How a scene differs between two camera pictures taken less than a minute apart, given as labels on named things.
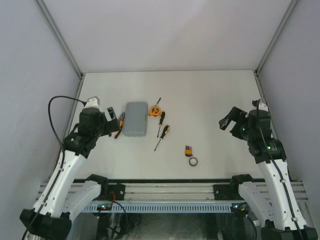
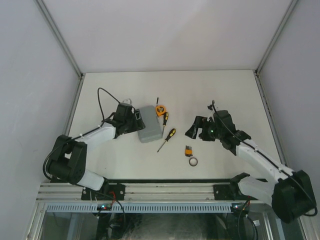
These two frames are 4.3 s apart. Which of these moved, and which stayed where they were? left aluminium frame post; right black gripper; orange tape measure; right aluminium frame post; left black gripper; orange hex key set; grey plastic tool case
Moved: orange tape measure; left black gripper; grey plastic tool case; right black gripper
Stayed: orange hex key set; right aluminium frame post; left aluminium frame post
